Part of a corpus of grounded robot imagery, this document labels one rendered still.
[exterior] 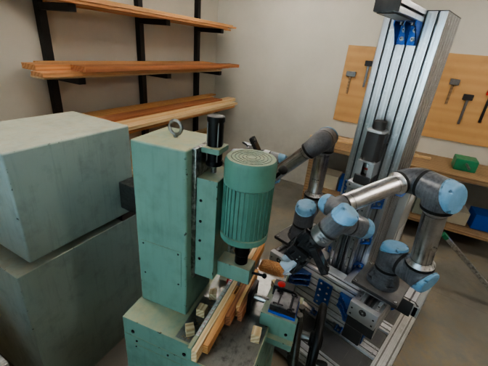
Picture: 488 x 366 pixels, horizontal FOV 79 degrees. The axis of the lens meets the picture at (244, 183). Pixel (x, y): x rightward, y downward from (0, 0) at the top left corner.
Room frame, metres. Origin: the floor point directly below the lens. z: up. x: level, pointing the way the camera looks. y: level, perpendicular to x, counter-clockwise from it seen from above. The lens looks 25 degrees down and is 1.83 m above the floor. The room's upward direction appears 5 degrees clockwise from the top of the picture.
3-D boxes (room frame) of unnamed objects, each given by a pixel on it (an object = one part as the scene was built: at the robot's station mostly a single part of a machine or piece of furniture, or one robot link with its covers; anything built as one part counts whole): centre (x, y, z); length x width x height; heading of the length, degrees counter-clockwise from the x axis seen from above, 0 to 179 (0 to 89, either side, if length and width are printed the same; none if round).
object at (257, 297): (0.87, -0.10, 0.95); 0.09 x 0.07 x 0.09; 161
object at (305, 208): (1.51, -0.37, 0.98); 0.13 x 0.12 x 0.14; 153
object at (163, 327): (0.96, 0.10, 0.76); 0.57 x 0.45 x 0.09; 71
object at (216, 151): (0.97, 0.12, 1.53); 0.08 x 0.08 x 0.17; 71
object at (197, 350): (0.90, 0.01, 0.92); 0.60 x 0.02 x 0.05; 161
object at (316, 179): (1.63, -0.43, 1.19); 0.15 x 0.12 x 0.55; 153
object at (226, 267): (0.93, 0.00, 1.03); 0.14 x 0.07 x 0.09; 71
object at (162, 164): (1.02, 0.26, 1.16); 0.22 x 0.22 x 0.72; 71
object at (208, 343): (0.95, -0.02, 0.92); 0.62 x 0.02 x 0.04; 161
